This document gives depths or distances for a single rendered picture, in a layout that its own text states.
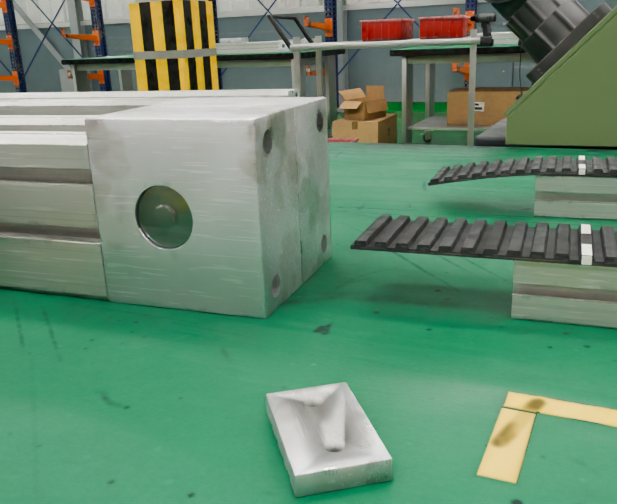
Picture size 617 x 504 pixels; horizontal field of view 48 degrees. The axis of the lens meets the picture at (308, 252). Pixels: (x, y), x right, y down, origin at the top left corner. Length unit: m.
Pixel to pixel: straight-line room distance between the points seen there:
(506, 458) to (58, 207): 0.25
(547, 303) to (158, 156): 0.19
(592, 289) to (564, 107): 0.50
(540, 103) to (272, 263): 0.53
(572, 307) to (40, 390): 0.23
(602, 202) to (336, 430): 0.33
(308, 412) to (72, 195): 0.18
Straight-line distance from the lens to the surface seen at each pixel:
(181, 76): 3.72
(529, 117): 0.82
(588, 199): 0.52
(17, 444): 0.26
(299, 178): 0.36
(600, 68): 0.81
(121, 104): 0.57
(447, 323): 0.32
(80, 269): 0.38
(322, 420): 0.23
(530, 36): 0.94
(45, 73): 11.37
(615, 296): 0.34
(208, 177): 0.32
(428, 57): 5.22
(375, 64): 8.49
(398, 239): 0.34
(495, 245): 0.32
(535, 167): 0.51
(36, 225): 0.40
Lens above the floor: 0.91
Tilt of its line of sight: 17 degrees down
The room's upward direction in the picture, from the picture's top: 2 degrees counter-clockwise
